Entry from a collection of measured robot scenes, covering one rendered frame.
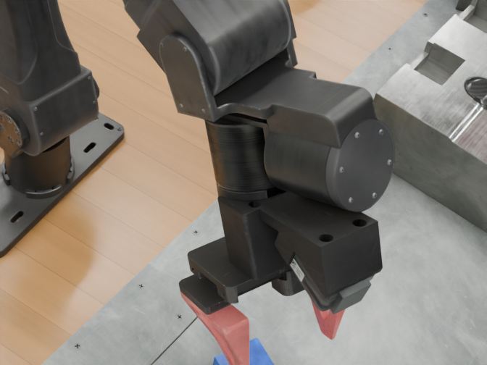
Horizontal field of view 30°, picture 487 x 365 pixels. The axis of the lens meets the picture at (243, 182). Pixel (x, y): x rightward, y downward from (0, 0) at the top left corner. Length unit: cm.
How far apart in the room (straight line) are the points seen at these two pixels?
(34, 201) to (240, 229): 35
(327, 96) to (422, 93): 41
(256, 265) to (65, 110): 27
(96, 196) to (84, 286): 10
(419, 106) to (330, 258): 41
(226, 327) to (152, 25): 20
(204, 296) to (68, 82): 25
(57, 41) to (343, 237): 33
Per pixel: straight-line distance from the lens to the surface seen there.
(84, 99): 81
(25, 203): 90
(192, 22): 54
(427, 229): 95
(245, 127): 58
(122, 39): 107
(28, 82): 77
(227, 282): 61
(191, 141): 97
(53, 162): 87
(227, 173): 60
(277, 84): 57
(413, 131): 93
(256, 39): 56
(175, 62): 56
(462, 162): 92
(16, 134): 81
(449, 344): 88
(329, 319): 70
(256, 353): 78
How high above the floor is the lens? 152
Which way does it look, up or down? 51 degrees down
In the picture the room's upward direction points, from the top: 11 degrees clockwise
